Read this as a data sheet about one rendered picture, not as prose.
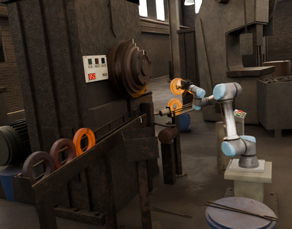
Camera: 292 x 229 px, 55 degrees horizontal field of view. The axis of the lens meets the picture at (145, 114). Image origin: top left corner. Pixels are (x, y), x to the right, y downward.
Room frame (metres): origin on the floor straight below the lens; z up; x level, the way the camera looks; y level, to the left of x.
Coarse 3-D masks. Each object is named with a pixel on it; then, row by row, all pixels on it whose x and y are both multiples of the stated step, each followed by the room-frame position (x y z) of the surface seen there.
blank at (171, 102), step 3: (174, 99) 2.71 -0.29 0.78; (177, 99) 2.72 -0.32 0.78; (168, 102) 2.71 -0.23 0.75; (171, 102) 2.69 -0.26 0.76; (174, 102) 2.71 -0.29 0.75; (177, 102) 2.72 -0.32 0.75; (180, 102) 2.74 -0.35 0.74; (168, 105) 2.69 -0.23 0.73; (171, 105) 2.69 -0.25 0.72; (177, 105) 2.75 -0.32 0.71; (180, 105) 2.74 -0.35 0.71; (171, 108) 2.69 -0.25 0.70; (177, 108) 2.74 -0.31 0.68; (180, 111) 2.74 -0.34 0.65
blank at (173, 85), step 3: (177, 78) 2.65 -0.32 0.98; (174, 81) 2.63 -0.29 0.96; (177, 81) 2.65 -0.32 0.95; (180, 81) 2.66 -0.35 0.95; (171, 84) 2.63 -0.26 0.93; (174, 84) 2.63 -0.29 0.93; (171, 87) 2.62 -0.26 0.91; (174, 87) 2.63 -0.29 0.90; (171, 90) 2.64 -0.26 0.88; (174, 90) 2.62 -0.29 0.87; (177, 90) 2.64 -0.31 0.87; (180, 90) 2.66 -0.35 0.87; (183, 90) 2.67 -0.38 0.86; (174, 93) 2.63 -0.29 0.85; (177, 93) 2.64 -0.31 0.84; (180, 93) 2.65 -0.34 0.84
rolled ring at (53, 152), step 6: (54, 144) 1.51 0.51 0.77; (60, 144) 1.52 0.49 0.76; (66, 144) 1.58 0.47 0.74; (72, 144) 1.60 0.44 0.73; (54, 150) 1.48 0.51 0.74; (72, 150) 1.60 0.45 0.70; (54, 156) 1.47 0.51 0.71; (72, 156) 1.59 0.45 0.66; (54, 162) 1.46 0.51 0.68; (66, 162) 1.58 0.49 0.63; (54, 168) 1.48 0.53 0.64
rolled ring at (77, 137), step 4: (84, 128) 1.71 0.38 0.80; (76, 132) 1.68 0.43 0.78; (80, 132) 1.67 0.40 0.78; (84, 132) 1.70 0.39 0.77; (88, 132) 1.73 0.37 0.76; (92, 132) 1.77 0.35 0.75; (76, 136) 1.65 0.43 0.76; (80, 136) 1.66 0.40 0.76; (88, 136) 1.77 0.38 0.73; (92, 136) 1.77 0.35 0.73; (76, 140) 1.63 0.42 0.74; (92, 140) 1.76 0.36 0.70; (76, 144) 1.63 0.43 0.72; (88, 144) 1.77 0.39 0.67; (92, 144) 1.76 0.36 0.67; (76, 148) 1.63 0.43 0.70; (80, 148) 1.65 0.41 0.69; (88, 148) 1.75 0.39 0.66; (76, 152) 1.63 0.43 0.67; (80, 152) 1.65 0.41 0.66; (80, 156) 1.65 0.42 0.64
